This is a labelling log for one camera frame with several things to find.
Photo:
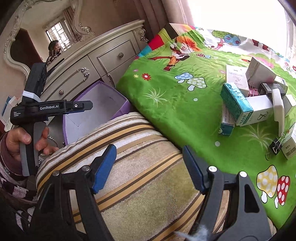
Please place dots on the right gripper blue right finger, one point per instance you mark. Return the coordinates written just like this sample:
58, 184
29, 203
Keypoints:
197, 169

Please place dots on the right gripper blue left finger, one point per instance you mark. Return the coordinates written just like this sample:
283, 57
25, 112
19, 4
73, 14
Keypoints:
101, 168

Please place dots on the black binder clip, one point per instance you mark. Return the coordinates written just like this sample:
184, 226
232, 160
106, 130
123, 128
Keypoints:
275, 147

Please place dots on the beige illustrated carton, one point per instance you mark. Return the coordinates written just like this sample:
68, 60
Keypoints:
237, 75

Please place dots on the black barcode product box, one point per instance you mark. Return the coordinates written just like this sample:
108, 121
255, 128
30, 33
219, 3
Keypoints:
266, 89

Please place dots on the white box with pink stain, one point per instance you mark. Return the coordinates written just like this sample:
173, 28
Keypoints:
257, 73

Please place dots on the person's left hand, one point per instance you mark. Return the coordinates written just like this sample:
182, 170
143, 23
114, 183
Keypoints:
19, 135

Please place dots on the striped beige sofa cushion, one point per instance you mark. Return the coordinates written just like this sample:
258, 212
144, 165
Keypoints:
149, 194

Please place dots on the small blue white medicine box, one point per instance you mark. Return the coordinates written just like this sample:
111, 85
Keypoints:
227, 122

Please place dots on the purple cardboard storage box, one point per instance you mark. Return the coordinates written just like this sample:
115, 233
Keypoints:
108, 104

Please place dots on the teal and white box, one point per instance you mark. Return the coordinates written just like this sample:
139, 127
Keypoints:
236, 103

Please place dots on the ornate framed mirror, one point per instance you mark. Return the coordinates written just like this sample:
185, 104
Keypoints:
45, 21

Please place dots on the cream ornate dresser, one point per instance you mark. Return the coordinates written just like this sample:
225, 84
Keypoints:
104, 58

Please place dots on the plain white long box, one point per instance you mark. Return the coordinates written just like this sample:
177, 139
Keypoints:
263, 108

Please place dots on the green cartoon print blanket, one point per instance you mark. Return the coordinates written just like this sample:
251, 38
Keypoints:
175, 83

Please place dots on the white yellow label box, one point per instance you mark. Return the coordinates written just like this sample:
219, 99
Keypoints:
289, 143

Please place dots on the pink binder clip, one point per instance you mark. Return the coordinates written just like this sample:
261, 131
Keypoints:
252, 91

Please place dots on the pink curtain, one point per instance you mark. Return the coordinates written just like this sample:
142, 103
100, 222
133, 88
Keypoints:
156, 14

